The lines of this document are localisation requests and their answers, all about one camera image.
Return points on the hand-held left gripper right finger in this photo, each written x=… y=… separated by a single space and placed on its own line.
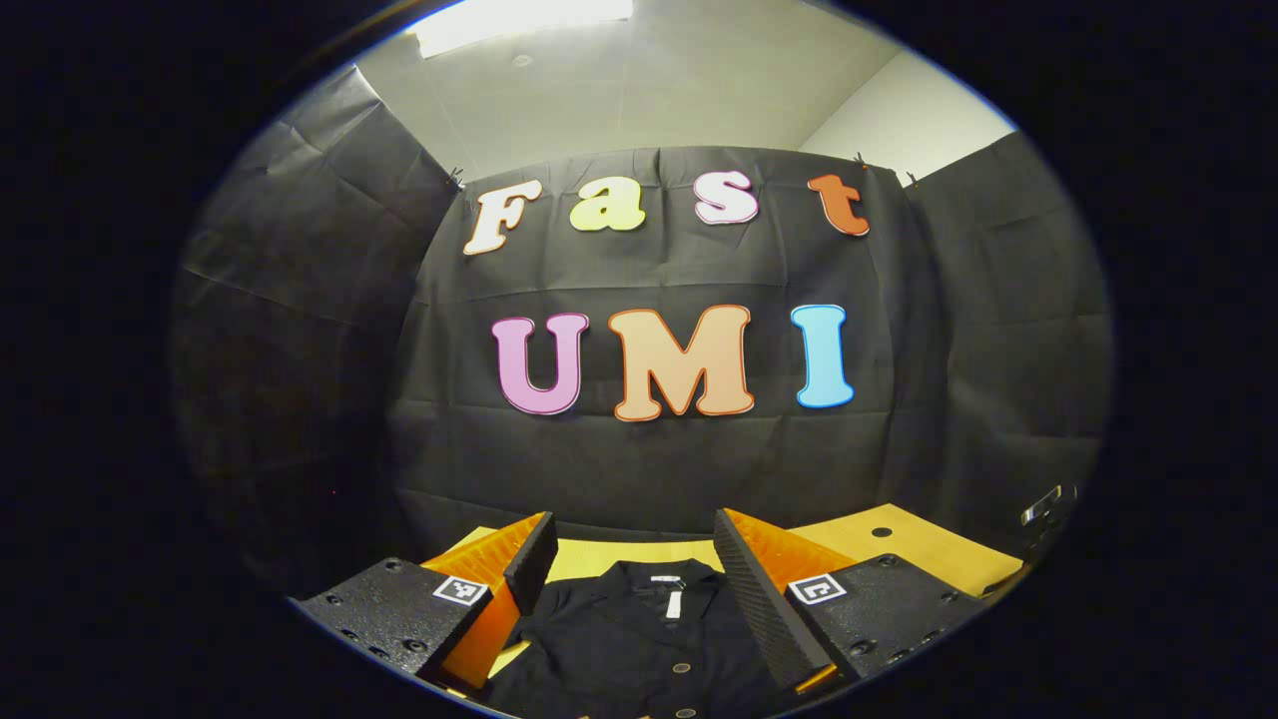
x=764 y=599

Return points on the black backdrop cloth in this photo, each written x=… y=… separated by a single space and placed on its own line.
x=649 y=459

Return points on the black button shirt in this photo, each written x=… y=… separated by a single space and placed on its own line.
x=639 y=649

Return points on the ceiling light panel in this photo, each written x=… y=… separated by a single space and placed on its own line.
x=519 y=20

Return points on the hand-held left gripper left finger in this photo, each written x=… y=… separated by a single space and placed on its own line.
x=531 y=559

